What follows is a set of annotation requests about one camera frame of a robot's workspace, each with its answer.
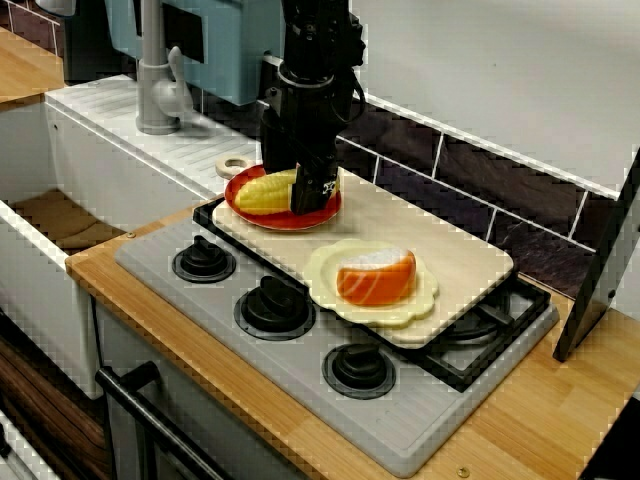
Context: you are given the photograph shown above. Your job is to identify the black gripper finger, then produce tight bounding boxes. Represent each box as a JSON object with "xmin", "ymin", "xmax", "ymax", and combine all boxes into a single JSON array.
[{"xmin": 288, "ymin": 164, "xmax": 342, "ymax": 217}]

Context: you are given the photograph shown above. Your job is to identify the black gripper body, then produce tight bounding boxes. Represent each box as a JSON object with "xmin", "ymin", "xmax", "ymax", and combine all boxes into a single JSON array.
[{"xmin": 258, "ymin": 64, "xmax": 356, "ymax": 176}]

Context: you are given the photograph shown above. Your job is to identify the yellow corn cob toy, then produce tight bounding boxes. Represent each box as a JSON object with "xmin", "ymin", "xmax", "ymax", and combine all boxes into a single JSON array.
[{"xmin": 233, "ymin": 168, "xmax": 301, "ymax": 216}]

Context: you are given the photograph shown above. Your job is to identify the salmon sushi toy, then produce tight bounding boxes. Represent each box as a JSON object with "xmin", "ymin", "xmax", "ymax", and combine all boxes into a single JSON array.
[{"xmin": 335, "ymin": 248, "xmax": 418, "ymax": 307}]

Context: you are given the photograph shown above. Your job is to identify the red round plate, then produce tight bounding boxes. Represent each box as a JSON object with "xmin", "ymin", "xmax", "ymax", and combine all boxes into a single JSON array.
[{"xmin": 223, "ymin": 164, "xmax": 344, "ymax": 232}]

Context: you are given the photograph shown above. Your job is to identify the cream flower-shaped plate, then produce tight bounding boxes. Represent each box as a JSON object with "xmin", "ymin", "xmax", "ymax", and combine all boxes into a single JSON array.
[{"xmin": 303, "ymin": 238, "xmax": 440, "ymax": 330}]

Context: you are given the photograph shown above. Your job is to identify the teal box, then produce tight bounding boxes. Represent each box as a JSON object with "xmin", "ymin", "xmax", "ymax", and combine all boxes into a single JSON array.
[{"xmin": 102, "ymin": 0, "xmax": 301, "ymax": 107}]

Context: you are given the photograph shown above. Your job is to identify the black burner grate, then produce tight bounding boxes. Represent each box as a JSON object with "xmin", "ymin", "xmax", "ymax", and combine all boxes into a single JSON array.
[{"xmin": 192, "ymin": 197, "xmax": 553, "ymax": 394}]

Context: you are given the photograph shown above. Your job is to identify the black stove knob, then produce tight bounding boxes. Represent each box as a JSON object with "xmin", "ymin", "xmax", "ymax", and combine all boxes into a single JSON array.
[
  {"xmin": 233, "ymin": 275, "xmax": 317, "ymax": 342},
  {"xmin": 321, "ymin": 342, "xmax": 399, "ymax": 401},
  {"xmin": 171, "ymin": 235, "xmax": 237, "ymax": 285}
]

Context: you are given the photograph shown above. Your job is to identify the grey toy faucet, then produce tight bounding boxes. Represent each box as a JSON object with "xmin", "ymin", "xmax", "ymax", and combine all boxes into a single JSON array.
[{"xmin": 135, "ymin": 0, "xmax": 197, "ymax": 136}]

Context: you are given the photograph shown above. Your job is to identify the white toy sink unit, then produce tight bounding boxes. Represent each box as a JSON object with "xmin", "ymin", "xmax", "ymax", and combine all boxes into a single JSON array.
[{"xmin": 0, "ymin": 74, "xmax": 274, "ymax": 401}]

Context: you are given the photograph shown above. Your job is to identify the grey toy stove top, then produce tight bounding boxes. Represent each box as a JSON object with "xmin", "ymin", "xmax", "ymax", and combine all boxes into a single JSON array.
[{"xmin": 114, "ymin": 214, "xmax": 561, "ymax": 479}]

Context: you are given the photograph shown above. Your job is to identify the toy oven door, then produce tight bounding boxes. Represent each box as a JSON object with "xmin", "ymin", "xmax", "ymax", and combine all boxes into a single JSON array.
[{"xmin": 94, "ymin": 299, "xmax": 321, "ymax": 480}]

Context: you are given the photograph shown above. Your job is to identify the white round object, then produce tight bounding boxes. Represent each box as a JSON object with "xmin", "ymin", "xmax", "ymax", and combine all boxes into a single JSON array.
[{"xmin": 38, "ymin": 0, "xmax": 77, "ymax": 16}]

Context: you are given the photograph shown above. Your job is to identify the wooden side counter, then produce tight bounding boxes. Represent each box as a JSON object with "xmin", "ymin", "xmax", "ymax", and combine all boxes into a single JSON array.
[{"xmin": 0, "ymin": 25, "xmax": 67, "ymax": 109}]

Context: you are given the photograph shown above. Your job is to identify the black side panel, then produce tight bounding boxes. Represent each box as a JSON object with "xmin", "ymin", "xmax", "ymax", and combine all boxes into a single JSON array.
[{"xmin": 552, "ymin": 144, "xmax": 640, "ymax": 364}]

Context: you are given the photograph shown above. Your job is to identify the wooden countertop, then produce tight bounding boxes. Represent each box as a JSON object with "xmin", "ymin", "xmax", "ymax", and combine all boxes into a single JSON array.
[{"xmin": 64, "ymin": 194, "xmax": 640, "ymax": 480}]

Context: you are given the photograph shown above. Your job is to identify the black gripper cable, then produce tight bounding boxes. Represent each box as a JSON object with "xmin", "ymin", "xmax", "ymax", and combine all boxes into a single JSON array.
[{"xmin": 344, "ymin": 74, "xmax": 367, "ymax": 126}]

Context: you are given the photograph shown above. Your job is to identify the beige cutting board with handle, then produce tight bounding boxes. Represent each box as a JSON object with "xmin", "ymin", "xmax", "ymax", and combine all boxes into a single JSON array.
[{"xmin": 212, "ymin": 154, "xmax": 516, "ymax": 347}]

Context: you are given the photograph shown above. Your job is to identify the black oven door handle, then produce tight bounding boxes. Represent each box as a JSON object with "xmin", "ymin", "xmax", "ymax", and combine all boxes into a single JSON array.
[{"xmin": 94, "ymin": 360, "xmax": 226, "ymax": 480}]

